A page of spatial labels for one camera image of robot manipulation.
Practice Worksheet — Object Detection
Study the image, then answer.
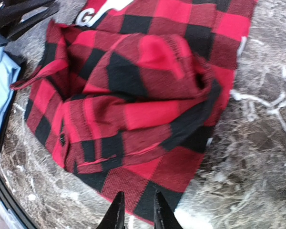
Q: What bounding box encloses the black curved front rail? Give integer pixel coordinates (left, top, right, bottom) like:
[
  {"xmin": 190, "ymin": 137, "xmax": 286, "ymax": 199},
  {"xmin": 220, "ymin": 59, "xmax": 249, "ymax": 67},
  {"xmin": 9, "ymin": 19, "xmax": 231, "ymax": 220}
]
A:
[{"xmin": 0, "ymin": 175, "xmax": 37, "ymax": 229}]

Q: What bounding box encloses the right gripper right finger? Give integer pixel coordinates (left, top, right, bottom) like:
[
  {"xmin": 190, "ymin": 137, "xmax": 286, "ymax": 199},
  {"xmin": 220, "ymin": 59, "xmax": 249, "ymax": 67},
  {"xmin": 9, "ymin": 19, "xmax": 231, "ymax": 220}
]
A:
[{"xmin": 153, "ymin": 190, "xmax": 182, "ymax": 229}]

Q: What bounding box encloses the folded light blue shirt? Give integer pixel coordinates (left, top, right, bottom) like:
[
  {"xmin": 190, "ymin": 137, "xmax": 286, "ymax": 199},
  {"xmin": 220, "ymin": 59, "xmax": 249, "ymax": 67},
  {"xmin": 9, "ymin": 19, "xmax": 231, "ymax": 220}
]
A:
[{"xmin": 0, "ymin": 44, "xmax": 22, "ymax": 152}]

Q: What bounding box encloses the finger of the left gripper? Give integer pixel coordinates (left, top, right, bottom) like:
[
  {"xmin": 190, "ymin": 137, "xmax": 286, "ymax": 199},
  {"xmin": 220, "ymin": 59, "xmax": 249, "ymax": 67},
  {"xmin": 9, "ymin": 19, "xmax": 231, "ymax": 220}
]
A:
[
  {"xmin": 4, "ymin": 6, "xmax": 59, "ymax": 41},
  {"xmin": 0, "ymin": 0, "xmax": 55, "ymax": 26}
]

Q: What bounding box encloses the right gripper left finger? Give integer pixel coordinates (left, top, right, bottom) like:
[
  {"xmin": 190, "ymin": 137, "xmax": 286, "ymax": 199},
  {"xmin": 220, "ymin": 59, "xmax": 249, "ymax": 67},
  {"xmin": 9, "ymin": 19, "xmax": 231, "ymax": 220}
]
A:
[{"xmin": 97, "ymin": 191, "xmax": 125, "ymax": 229}]

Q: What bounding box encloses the red black plaid shirt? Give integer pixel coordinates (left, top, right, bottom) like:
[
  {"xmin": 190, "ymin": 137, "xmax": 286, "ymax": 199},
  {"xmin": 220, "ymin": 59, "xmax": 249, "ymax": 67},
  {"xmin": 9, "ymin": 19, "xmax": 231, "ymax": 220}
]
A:
[{"xmin": 11, "ymin": 0, "xmax": 257, "ymax": 223}]

